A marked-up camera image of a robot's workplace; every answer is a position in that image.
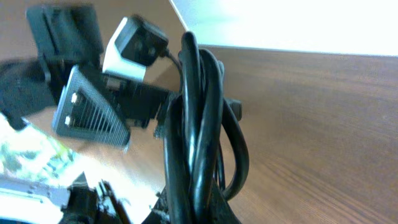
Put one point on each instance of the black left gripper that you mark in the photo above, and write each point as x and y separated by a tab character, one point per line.
95	106

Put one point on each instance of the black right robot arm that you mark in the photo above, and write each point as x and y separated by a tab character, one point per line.
24	201

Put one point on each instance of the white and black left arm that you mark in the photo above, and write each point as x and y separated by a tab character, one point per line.
65	35

